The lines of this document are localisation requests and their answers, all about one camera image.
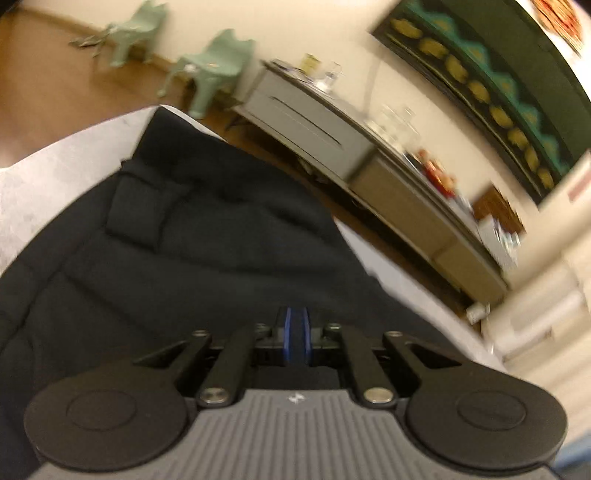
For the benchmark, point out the clear drinking glass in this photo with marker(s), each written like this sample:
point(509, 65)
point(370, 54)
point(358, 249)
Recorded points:
point(329, 76)

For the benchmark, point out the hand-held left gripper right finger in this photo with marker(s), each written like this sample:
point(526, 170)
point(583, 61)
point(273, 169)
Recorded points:
point(305, 337)

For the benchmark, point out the black pants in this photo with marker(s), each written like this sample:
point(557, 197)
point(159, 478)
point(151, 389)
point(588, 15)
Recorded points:
point(207, 240)

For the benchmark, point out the wooden box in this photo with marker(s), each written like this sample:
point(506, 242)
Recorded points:
point(501, 205)

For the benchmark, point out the clear glass jars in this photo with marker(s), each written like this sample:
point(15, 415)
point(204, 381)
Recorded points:
point(397, 122)

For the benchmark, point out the green plastic chair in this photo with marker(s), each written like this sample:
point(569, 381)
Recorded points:
point(212, 64)
point(136, 32)

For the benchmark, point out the red hanging decoration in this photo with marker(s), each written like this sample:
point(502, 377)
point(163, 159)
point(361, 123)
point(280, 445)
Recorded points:
point(556, 14)

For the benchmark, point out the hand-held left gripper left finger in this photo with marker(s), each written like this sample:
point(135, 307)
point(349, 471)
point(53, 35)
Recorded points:
point(288, 337)

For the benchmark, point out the small green floor object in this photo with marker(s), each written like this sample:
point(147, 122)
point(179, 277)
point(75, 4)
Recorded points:
point(90, 41)

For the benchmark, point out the red wall decoration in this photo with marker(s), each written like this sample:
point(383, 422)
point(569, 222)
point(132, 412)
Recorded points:
point(581, 189)

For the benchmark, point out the dark green wall painting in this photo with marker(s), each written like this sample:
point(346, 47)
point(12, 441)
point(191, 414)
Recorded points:
point(508, 55)

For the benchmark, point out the white box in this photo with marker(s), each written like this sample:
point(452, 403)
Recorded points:
point(498, 240)

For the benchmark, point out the long sideboard cabinet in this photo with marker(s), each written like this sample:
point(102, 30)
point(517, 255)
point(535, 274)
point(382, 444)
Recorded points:
point(323, 134)

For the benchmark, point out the yellow glass jar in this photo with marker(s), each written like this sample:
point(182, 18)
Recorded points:
point(311, 63)

